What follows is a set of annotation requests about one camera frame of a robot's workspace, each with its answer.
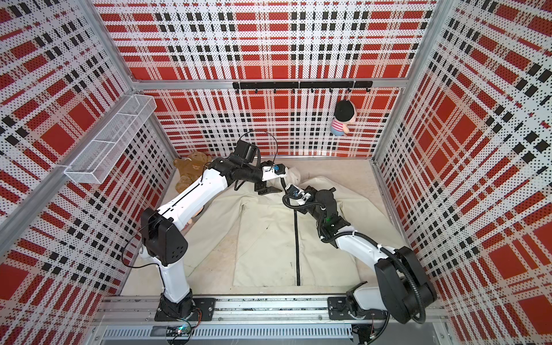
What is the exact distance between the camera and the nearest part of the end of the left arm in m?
0.72

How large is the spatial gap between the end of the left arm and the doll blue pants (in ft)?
1.57

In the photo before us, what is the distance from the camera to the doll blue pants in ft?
3.11
